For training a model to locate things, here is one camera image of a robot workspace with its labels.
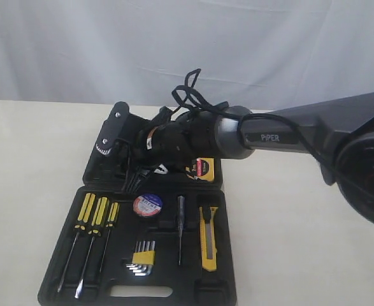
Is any hex key set yellow holder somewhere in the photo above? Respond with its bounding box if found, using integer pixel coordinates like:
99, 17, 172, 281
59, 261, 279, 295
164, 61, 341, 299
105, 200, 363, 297
126, 240, 156, 277

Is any silver adjustable wrench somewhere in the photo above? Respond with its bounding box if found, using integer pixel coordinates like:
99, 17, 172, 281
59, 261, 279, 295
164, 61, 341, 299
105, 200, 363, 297
154, 164, 168, 175

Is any black plastic tool case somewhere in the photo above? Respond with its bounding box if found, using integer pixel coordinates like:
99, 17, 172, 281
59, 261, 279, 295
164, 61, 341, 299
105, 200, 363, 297
38, 143, 237, 305

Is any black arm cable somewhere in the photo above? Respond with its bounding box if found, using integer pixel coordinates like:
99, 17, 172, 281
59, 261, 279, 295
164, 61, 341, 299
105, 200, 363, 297
170, 67, 374, 211

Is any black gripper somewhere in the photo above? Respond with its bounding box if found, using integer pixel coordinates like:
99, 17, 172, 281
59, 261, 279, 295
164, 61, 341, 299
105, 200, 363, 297
122, 106, 193, 194

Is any white backdrop curtain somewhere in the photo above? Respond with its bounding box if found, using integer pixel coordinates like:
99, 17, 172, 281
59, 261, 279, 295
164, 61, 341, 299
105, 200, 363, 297
0, 1, 374, 110

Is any small yellow black screwdriver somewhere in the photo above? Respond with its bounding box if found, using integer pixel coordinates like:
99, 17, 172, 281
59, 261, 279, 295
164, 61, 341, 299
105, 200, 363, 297
99, 201, 120, 274

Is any yellow utility knife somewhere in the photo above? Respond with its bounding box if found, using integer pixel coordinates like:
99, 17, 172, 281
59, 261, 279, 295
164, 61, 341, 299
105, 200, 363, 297
199, 205, 218, 272

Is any large yellow black screwdriver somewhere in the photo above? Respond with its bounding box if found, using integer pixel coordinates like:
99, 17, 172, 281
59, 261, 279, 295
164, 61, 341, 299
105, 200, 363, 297
57, 193, 96, 293

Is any black electrical tape roll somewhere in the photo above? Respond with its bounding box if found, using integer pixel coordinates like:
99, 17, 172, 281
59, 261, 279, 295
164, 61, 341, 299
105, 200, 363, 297
133, 193, 163, 218

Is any yellow 2m tape measure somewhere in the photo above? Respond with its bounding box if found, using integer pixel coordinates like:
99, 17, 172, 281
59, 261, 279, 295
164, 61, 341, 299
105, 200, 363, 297
185, 157, 215, 182

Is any clear tester screwdriver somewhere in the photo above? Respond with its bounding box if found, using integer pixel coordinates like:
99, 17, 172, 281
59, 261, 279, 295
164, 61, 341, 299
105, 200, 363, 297
177, 195, 185, 266

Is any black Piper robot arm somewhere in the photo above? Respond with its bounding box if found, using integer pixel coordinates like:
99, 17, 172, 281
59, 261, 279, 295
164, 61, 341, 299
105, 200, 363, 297
130, 85, 374, 224

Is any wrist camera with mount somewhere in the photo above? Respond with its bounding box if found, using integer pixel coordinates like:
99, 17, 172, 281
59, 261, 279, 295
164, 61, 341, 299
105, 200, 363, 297
95, 101, 148, 156

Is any middle yellow black screwdriver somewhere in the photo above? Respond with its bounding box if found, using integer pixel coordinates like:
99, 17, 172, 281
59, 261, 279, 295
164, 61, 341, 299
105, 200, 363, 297
74, 196, 110, 300

